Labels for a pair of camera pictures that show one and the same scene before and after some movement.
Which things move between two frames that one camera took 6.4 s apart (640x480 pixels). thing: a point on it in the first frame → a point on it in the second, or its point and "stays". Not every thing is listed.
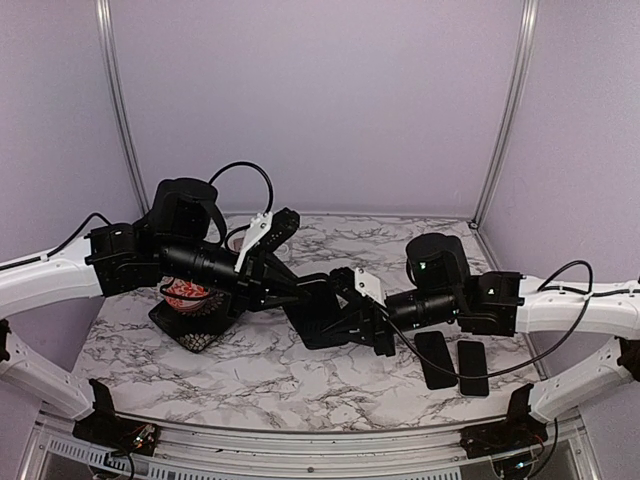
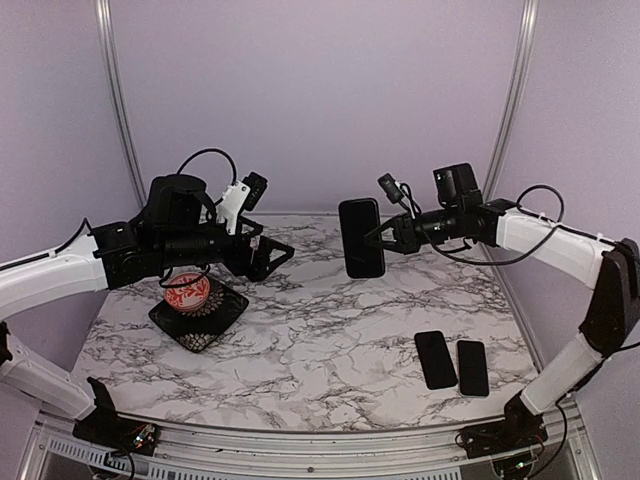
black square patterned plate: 195,329 stays
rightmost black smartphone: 472,362 stays
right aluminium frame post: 529,12 stays
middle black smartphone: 432,345 stays
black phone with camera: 317,315 → 363,257
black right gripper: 368,318 → 407,235
